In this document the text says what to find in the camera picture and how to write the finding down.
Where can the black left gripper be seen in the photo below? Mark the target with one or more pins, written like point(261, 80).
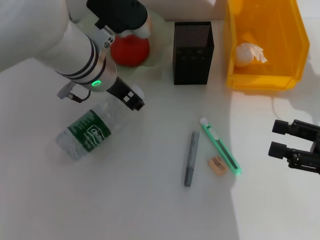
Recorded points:
point(118, 88)

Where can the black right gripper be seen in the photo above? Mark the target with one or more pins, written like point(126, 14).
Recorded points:
point(317, 145)

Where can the red-orange fruit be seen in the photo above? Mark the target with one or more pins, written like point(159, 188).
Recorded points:
point(130, 51)

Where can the clear green-label water bottle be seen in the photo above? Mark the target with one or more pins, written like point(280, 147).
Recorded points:
point(87, 130)

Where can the green utility knife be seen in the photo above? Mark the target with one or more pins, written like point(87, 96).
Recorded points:
point(220, 145)

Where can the beige eraser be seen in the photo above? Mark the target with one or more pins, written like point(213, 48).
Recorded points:
point(217, 166)

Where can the grey pen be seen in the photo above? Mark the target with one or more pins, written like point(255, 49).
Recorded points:
point(192, 157)

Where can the white plastic wrap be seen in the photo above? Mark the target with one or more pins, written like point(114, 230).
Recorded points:
point(246, 55)

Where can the translucent green fruit plate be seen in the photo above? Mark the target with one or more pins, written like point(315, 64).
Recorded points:
point(157, 50)

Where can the black mesh pen holder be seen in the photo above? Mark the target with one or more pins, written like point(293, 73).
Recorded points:
point(193, 55)

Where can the yellow plastic bin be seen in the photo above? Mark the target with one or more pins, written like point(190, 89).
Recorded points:
point(275, 75)

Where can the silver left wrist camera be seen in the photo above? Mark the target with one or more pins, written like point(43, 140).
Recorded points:
point(120, 15)

